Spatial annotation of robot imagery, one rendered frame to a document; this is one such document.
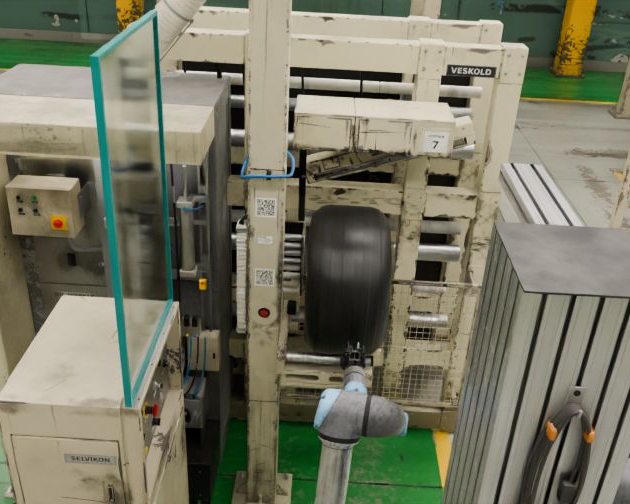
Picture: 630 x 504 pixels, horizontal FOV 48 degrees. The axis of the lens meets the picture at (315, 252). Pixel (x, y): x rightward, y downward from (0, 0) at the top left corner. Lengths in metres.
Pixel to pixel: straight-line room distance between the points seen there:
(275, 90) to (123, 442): 1.19
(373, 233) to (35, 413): 1.25
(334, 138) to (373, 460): 1.72
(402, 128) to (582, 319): 1.64
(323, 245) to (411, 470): 1.54
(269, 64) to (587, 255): 1.39
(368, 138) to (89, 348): 1.26
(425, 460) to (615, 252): 2.56
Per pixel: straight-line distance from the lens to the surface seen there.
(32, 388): 2.18
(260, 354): 2.90
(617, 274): 1.27
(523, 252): 1.27
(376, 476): 3.64
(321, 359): 2.80
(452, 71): 3.01
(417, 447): 3.82
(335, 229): 2.56
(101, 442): 2.15
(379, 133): 2.73
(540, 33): 11.93
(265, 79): 2.40
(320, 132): 2.72
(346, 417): 1.98
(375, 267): 2.51
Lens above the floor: 2.59
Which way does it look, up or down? 28 degrees down
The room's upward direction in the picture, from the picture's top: 3 degrees clockwise
